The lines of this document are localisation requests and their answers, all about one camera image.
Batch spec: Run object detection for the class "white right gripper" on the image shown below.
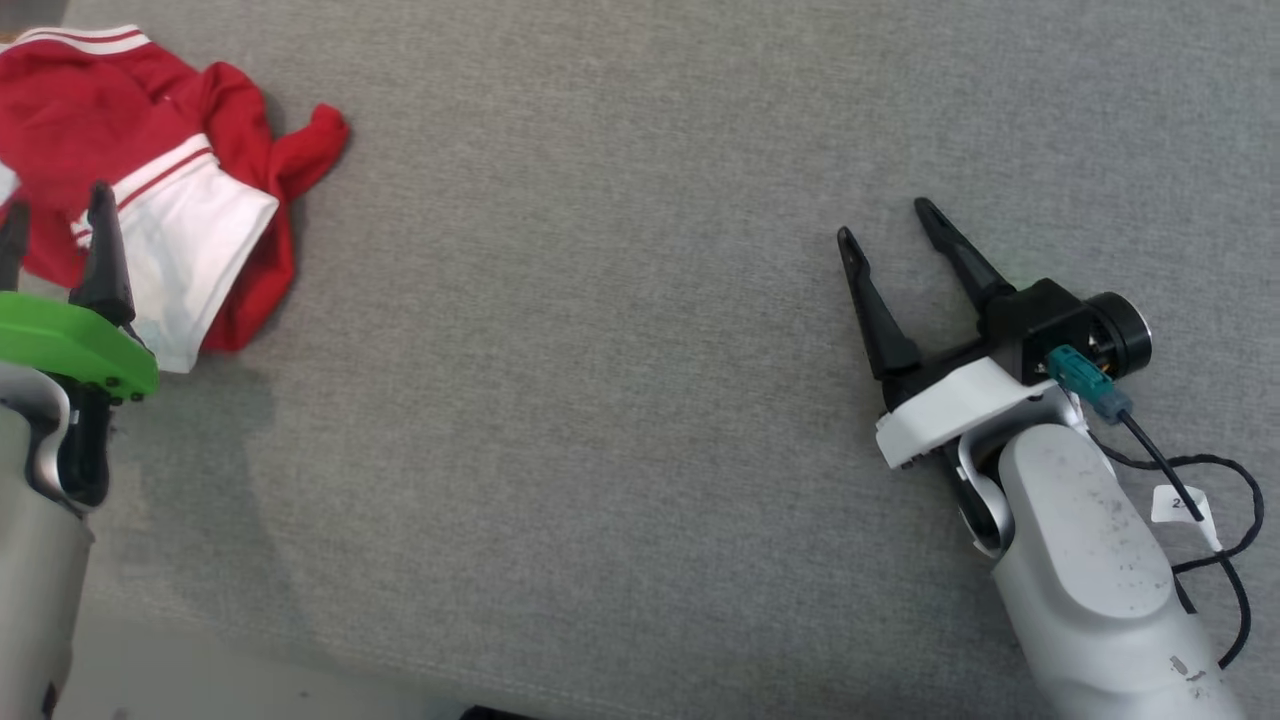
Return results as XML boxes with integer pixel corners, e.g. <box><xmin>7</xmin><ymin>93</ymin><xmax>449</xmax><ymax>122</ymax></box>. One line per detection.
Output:
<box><xmin>837</xmin><ymin>197</ymin><xmax>1087</xmax><ymax>471</ymax></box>

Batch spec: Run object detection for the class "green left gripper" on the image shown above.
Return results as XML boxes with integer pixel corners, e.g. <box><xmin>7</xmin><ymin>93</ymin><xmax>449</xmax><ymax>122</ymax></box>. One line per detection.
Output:
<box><xmin>0</xmin><ymin>182</ymin><xmax>160</xmax><ymax>402</ymax></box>

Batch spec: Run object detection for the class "red white striped-trim garment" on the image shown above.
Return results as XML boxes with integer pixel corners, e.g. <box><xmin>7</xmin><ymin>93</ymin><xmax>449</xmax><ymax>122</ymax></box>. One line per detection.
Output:
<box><xmin>0</xmin><ymin>25</ymin><xmax>351</xmax><ymax>374</ymax></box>

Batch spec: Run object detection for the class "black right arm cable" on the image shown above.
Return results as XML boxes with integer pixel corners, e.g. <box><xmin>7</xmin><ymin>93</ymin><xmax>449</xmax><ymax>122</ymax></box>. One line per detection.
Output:
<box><xmin>1047</xmin><ymin>345</ymin><xmax>1267</xmax><ymax>671</ymax></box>

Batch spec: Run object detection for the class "white right cable label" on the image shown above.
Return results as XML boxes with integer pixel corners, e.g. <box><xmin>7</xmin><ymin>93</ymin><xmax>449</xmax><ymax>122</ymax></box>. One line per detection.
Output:
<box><xmin>1150</xmin><ymin>485</ymin><xmax>1223</xmax><ymax>553</ymax></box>

